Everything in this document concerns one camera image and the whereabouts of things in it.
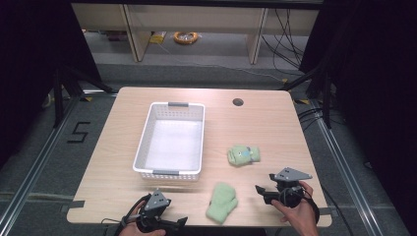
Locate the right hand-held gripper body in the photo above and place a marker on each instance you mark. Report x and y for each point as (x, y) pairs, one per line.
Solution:
(290, 175)

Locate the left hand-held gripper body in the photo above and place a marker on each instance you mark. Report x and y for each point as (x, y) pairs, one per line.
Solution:
(156, 201)

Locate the green printed mitten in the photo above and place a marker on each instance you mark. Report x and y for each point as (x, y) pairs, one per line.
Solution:
(242, 157)

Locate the plain green fleece mitten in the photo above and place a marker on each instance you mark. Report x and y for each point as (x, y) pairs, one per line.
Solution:
(221, 203)

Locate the white plastic basket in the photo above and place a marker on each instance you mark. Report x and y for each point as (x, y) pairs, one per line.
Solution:
(173, 144)

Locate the person's left hand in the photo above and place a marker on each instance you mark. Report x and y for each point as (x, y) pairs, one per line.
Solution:
(137, 232)

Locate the person's right hand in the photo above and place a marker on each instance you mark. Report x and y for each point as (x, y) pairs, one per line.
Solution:
(303, 218)

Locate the grey tape strip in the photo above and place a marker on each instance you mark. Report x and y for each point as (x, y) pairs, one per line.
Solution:
(73, 206)
(325, 211)

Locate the round grey table grommet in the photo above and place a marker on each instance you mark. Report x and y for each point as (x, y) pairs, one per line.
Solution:
(238, 102)

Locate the black metal stand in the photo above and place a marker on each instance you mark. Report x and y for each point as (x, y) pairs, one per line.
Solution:
(326, 98)
(58, 98)

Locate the black curtain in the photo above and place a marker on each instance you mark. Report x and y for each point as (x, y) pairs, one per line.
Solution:
(32, 65)
(377, 82)

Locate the yellow packet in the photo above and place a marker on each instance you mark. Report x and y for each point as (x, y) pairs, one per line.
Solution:
(157, 38)

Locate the light wooden shelf unit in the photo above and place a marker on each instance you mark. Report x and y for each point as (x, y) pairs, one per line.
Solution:
(196, 19)

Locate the aluminium floor rail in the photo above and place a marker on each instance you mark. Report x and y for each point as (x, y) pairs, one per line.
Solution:
(39, 157)
(344, 170)

